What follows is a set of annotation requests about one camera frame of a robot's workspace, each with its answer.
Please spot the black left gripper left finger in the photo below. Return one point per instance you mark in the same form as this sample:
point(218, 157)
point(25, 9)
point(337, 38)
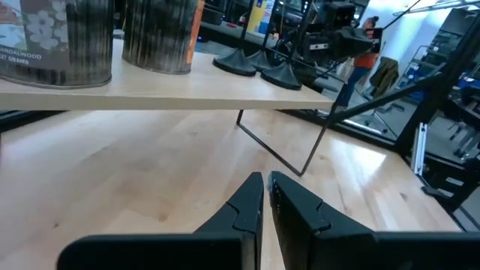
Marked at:
point(232, 225)

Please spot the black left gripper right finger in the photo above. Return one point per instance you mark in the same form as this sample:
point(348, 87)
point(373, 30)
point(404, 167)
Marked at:
point(307, 232)

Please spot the candle jar with orange wax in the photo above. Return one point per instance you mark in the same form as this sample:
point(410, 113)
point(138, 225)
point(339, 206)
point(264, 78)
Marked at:
point(157, 37)

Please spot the candle jar with grey wax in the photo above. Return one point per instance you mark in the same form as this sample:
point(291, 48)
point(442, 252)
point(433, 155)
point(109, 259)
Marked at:
point(86, 45)

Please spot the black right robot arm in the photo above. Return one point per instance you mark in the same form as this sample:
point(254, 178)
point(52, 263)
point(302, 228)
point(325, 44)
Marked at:
point(339, 15)

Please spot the person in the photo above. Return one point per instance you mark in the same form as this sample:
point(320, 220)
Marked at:
point(362, 62)

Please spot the olive jacket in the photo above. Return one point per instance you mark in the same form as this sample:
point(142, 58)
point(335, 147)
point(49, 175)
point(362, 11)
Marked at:
point(384, 75)

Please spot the yellow blue poster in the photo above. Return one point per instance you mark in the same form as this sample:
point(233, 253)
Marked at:
point(260, 13)

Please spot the black aluminium table frame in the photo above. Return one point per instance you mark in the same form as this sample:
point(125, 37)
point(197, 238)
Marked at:
point(431, 112)

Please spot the white metal bracket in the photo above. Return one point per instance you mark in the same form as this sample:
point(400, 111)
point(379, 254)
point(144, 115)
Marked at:
point(418, 150)

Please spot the wooden shelf riser black frame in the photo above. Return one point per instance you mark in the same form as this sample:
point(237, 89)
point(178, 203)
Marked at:
point(168, 90)

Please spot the black slotted bracket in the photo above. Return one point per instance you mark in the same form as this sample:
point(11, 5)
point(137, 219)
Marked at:
point(463, 187)

